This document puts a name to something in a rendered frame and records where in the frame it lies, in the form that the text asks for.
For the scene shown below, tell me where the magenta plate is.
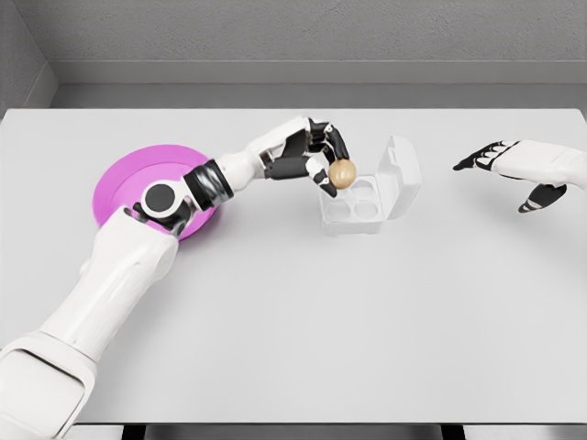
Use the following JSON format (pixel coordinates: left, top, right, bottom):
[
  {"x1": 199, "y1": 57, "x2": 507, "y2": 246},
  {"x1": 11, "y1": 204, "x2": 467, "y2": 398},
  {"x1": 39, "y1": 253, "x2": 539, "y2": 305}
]
[{"x1": 92, "y1": 143, "x2": 222, "y2": 242}]

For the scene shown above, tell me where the tan egg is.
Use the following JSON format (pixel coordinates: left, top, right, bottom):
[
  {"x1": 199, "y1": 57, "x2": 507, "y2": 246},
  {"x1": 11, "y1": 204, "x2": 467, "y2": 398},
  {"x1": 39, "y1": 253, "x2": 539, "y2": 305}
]
[{"x1": 327, "y1": 159, "x2": 358, "y2": 190}]

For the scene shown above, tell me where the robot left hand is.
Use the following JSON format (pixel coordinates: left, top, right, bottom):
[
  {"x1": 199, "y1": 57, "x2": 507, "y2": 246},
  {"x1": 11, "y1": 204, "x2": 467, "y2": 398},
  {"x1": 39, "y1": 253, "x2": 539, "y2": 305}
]
[{"x1": 246, "y1": 115, "x2": 353, "y2": 199}]

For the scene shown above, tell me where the white egg box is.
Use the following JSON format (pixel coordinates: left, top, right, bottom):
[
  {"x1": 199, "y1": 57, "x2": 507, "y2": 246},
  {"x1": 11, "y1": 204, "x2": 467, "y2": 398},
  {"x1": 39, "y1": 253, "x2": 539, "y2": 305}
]
[{"x1": 318, "y1": 134, "x2": 423, "y2": 238}]

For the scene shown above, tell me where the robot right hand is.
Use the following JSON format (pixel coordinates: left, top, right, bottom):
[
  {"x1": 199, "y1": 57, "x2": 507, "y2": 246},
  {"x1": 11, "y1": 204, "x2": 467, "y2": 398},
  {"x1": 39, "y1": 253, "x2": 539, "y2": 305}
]
[{"x1": 452, "y1": 139, "x2": 569, "y2": 215}]

